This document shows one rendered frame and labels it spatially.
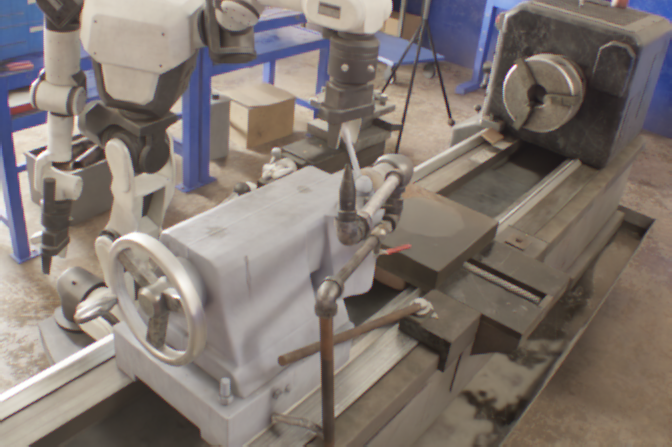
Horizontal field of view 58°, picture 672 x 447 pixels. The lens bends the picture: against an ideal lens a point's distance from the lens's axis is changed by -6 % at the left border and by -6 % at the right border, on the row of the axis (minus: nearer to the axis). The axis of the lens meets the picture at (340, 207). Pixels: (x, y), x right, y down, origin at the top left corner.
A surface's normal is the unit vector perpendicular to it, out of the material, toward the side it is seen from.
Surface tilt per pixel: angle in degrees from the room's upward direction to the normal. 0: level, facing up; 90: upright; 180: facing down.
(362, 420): 0
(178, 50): 91
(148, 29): 93
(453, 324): 0
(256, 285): 76
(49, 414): 0
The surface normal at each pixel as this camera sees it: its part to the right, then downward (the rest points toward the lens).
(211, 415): -0.61, 0.33
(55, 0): -0.09, 0.54
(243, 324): 0.77, 0.07
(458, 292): 0.11, -0.86
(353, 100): 0.69, 0.43
